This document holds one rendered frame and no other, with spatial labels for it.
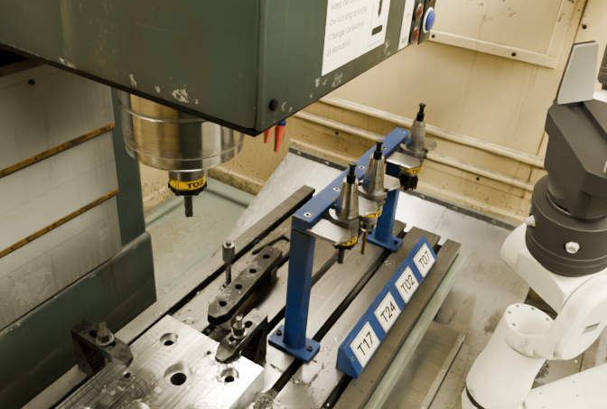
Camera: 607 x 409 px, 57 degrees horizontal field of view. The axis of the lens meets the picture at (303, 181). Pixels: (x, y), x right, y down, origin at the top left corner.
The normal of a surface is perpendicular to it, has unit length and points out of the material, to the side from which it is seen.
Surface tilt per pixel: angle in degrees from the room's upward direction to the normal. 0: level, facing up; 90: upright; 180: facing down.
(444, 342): 7
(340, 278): 0
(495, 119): 90
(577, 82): 100
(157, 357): 0
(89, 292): 90
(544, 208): 16
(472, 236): 24
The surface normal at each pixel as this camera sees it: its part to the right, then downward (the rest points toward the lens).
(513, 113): -0.52, 0.41
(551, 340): -0.88, 0.09
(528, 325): 0.19, -0.83
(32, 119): 0.86, 0.32
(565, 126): -0.15, -0.74
